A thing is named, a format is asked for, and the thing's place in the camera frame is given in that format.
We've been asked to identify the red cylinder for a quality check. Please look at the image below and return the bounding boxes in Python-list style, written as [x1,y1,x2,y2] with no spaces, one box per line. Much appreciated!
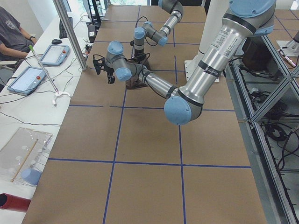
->
[0,193,31,212]

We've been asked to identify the aluminium frame post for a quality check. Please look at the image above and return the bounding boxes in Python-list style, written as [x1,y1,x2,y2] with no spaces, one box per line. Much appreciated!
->
[53,0,87,71]

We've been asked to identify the near teach pendant tablet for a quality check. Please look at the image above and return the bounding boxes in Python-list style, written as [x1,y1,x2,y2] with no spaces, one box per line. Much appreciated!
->
[7,66,46,95]

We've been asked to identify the blue plastic cup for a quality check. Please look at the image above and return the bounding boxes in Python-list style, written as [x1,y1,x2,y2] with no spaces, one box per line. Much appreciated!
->
[21,168,42,186]

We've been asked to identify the metal grabber stick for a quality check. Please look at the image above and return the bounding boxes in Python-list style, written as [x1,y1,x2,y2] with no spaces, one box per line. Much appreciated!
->
[29,45,71,107]

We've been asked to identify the clear plastic bag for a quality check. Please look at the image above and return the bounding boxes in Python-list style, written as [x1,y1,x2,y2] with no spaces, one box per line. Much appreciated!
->
[0,127,52,182]

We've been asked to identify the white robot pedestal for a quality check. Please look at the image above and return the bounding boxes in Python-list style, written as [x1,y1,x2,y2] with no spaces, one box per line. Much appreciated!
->
[185,0,229,81]

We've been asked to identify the black computer mouse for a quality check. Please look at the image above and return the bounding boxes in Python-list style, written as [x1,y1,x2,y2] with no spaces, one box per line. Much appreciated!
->
[51,39,62,45]

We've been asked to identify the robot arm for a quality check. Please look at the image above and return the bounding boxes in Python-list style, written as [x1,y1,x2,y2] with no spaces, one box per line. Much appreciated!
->
[130,0,184,63]
[93,0,276,125]

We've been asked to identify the brown t-shirt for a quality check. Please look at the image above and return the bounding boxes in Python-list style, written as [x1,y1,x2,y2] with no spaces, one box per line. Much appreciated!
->
[125,59,152,90]

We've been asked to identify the black keyboard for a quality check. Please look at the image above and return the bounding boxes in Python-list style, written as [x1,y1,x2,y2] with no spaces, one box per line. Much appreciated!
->
[59,20,67,39]

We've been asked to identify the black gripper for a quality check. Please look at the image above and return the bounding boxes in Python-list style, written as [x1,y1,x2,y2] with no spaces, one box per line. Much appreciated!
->
[93,54,115,84]
[131,50,150,64]

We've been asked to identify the far teach pendant tablet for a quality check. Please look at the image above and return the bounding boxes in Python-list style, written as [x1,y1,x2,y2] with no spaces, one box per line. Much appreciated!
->
[40,44,70,66]

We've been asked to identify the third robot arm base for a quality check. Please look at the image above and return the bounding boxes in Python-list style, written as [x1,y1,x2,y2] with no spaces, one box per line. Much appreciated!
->
[276,32,299,56]

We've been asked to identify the teach pendant tablet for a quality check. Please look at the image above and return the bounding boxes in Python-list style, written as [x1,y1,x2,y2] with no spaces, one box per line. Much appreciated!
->
[7,66,46,95]
[40,44,70,66]

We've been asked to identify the seated person operator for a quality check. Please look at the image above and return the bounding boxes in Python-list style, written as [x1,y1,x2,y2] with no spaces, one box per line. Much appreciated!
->
[0,7,37,61]

